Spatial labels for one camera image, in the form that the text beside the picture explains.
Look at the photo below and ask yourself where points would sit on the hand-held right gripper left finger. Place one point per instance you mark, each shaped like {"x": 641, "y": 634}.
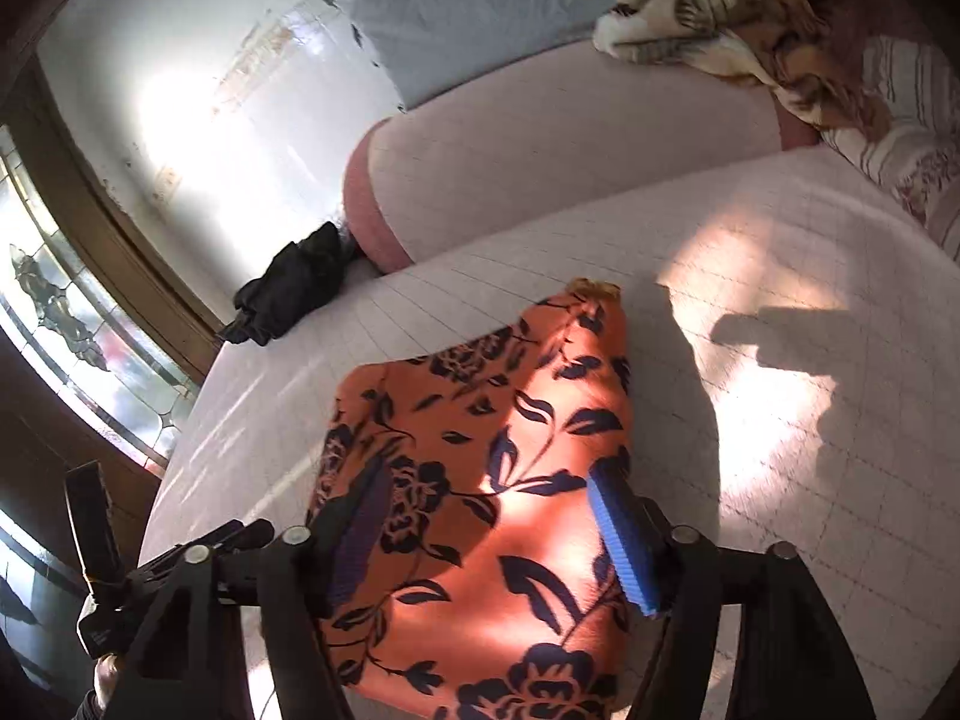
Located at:
{"x": 358, "y": 536}

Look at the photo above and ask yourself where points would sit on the black cloth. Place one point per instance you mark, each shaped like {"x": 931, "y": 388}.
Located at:
{"x": 292, "y": 292}

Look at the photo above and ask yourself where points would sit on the person's left hand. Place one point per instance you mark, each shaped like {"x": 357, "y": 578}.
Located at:
{"x": 106, "y": 679}

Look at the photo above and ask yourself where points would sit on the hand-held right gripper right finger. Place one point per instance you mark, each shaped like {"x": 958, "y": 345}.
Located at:
{"x": 624, "y": 551}

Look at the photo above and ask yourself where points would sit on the blue-grey pillow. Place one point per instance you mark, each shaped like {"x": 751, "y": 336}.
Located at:
{"x": 480, "y": 7}

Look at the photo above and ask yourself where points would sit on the pink bolster cushion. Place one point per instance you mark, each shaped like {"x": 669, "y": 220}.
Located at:
{"x": 570, "y": 150}

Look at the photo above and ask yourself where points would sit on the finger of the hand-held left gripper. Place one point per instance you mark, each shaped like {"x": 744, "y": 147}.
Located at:
{"x": 225, "y": 536}
{"x": 91, "y": 525}

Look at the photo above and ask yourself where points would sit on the stained glass window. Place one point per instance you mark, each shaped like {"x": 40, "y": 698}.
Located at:
{"x": 67, "y": 330}

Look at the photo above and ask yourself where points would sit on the orange floral cloth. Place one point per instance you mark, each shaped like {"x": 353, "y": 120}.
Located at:
{"x": 480, "y": 480}

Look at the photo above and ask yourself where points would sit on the beige brown patterned blanket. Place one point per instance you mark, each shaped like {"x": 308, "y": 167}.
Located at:
{"x": 735, "y": 22}

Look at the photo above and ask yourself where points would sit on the striped floral pillow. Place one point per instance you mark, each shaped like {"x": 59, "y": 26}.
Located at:
{"x": 911, "y": 135}

